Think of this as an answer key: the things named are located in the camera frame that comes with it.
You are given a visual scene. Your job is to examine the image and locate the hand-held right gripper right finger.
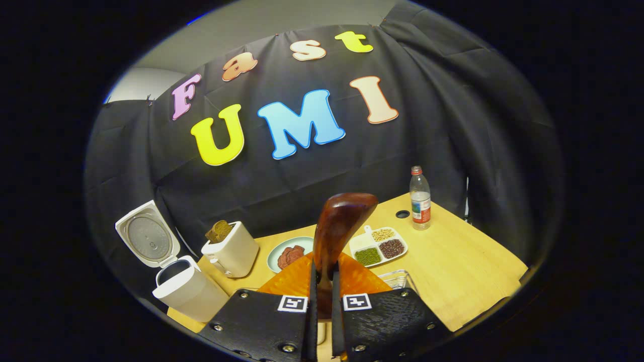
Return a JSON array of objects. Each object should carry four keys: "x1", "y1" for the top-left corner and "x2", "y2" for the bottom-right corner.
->
[{"x1": 332, "y1": 251, "x2": 453, "y2": 362}]

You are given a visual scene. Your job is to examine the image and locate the green mung beans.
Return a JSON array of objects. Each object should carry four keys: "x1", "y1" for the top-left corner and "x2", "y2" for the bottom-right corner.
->
[{"x1": 354, "y1": 247, "x2": 382, "y2": 266}]

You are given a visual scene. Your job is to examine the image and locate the dark red beans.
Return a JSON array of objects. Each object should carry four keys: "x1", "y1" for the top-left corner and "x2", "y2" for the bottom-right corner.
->
[{"x1": 378, "y1": 239, "x2": 406, "y2": 259}]

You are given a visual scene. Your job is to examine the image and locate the brown bread slice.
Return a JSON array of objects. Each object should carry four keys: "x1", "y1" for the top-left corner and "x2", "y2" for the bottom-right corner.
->
[{"x1": 205, "y1": 220, "x2": 234, "y2": 244}]

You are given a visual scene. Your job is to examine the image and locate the white divided dish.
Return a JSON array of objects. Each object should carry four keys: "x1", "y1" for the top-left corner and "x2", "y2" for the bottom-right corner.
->
[{"x1": 349, "y1": 225, "x2": 409, "y2": 267}]

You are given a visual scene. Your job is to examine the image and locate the clear water bottle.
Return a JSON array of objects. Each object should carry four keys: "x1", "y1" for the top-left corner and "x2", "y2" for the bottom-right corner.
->
[{"x1": 409, "y1": 166, "x2": 432, "y2": 231}]

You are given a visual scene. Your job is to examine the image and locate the wire chopstick holder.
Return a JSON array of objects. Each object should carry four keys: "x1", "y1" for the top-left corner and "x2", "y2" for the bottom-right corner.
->
[{"x1": 377, "y1": 270, "x2": 418, "y2": 295}]

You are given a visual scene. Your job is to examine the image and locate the white rice cooker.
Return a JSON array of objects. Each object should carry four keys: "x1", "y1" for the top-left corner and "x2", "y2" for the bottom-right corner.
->
[{"x1": 115, "y1": 200, "x2": 229, "y2": 323}]

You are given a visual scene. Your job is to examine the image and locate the wooden spoon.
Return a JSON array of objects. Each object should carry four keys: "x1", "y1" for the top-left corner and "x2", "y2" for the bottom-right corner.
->
[{"x1": 313, "y1": 193, "x2": 379, "y2": 320}]

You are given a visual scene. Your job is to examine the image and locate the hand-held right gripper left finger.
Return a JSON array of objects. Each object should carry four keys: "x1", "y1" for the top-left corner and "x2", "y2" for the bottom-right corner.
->
[{"x1": 199, "y1": 251, "x2": 318, "y2": 362}]

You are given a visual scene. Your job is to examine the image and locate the white toaster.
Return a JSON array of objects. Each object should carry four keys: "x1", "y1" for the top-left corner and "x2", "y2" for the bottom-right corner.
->
[{"x1": 201, "y1": 221, "x2": 260, "y2": 279}]

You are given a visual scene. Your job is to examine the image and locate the pale green plate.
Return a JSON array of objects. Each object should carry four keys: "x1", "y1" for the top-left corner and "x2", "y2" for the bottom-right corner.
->
[{"x1": 267, "y1": 236, "x2": 315, "y2": 274}]

